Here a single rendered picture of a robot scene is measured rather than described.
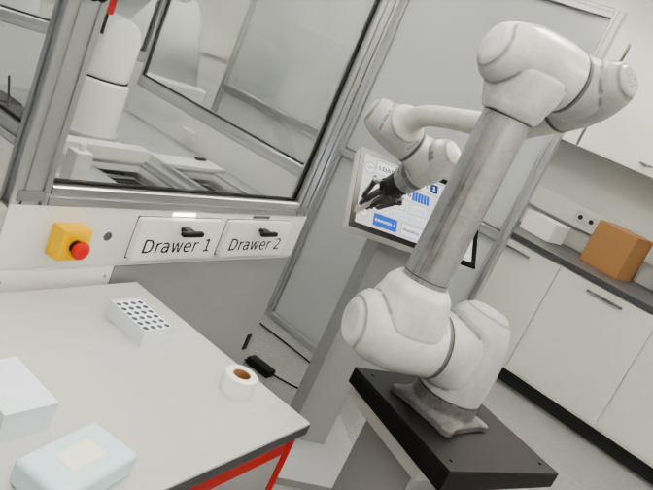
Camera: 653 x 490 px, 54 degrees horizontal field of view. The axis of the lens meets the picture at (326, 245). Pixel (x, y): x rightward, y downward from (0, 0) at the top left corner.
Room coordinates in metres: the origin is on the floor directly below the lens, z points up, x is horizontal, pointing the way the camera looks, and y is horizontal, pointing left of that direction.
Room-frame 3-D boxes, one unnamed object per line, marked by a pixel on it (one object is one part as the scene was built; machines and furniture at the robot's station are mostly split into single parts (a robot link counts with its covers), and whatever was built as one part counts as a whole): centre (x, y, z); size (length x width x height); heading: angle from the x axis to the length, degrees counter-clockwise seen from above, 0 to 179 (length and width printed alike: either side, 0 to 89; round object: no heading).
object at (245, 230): (1.83, 0.20, 0.87); 0.29 x 0.02 x 0.11; 151
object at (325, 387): (2.30, -0.24, 0.51); 0.50 x 0.45 x 1.02; 20
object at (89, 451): (0.77, 0.20, 0.78); 0.15 x 0.10 x 0.04; 161
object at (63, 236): (1.25, 0.50, 0.88); 0.07 x 0.05 x 0.07; 151
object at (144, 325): (1.24, 0.30, 0.78); 0.12 x 0.08 x 0.04; 60
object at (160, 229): (1.55, 0.35, 0.87); 0.29 x 0.02 x 0.11; 151
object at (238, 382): (1.17, 0.05, 0.78); 0.07 x 0.07 x 0.04
